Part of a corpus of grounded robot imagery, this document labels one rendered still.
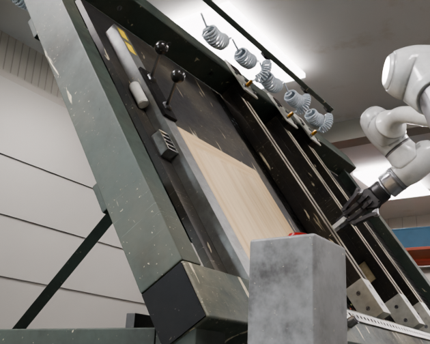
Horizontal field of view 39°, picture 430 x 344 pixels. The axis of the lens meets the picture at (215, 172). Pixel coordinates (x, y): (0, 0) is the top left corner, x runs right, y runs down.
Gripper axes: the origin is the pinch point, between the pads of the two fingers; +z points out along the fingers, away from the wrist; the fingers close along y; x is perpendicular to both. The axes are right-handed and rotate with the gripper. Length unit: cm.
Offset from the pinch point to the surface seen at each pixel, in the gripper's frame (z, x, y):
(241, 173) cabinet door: 6.4, 44.7, 12.4
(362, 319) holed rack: 3, 32, -41
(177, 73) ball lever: -7, 87, 19
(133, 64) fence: 5, 83, 38
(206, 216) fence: 7, 83, -17
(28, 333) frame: 44, 107, -27
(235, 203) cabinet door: 7, 62, -6
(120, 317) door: 254, -210, 161
